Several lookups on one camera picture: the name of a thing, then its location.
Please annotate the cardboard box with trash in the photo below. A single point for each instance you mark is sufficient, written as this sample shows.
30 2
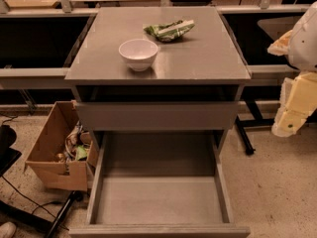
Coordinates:
45 158

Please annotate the open grey middle drawer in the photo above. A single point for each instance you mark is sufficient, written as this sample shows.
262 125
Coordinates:
159 185

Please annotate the green jalapeno chip bag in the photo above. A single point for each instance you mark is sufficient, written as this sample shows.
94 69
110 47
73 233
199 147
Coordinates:
170 32

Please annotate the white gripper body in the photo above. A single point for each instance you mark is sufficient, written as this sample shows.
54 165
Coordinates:
305 42

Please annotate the white shoe tip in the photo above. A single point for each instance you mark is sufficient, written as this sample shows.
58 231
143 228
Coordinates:
7 230

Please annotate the black chair base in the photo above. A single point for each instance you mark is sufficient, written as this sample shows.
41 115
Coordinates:
8 155

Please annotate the black table leg base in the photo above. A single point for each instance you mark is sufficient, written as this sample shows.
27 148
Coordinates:
256 121

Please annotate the closed grey upper drawer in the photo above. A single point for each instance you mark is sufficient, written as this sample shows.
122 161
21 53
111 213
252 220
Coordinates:
156 116

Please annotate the white ceramic bowl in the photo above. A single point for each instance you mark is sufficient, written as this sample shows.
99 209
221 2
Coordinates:
138 54

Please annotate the black stand leg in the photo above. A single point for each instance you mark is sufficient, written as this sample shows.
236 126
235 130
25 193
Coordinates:
74 196

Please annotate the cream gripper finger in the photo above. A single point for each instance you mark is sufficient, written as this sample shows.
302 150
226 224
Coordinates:
298 101
280 46

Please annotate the grey drawer cabinet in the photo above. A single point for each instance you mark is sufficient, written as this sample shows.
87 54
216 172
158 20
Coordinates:
158 90

